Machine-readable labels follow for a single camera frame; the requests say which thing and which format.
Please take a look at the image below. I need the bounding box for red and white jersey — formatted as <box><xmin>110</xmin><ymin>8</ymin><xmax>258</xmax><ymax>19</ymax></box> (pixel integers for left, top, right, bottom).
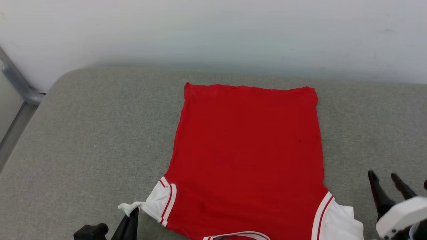
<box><xmin>118</xmin><ymin>82</ymin><xmax>364</xmax><ymax>240</ymax></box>

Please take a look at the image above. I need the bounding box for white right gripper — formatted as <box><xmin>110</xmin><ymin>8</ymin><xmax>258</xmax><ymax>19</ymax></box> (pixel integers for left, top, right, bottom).
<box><xmin>368</xmin><ymin>170</ymin><xmax>427</xmax><ymax>239</ymax></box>

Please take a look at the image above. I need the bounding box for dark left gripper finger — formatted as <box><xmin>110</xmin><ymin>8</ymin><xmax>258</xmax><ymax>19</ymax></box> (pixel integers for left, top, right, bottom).
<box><xmin>128</xmin><ymin>207</ymin><xmax>139</xmax><ymax>240</ymax></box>
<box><xmin>111</xmin><ymin>215</ymin><xmax>131</xmax><ymax>240</ymax></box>

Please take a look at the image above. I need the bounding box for grey metal frame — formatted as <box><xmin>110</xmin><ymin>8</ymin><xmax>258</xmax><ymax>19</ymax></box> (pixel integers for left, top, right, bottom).
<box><xmin>0</xmin><ymin>47</ymin><xmax>46</xmax><ymax>174</ymax></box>

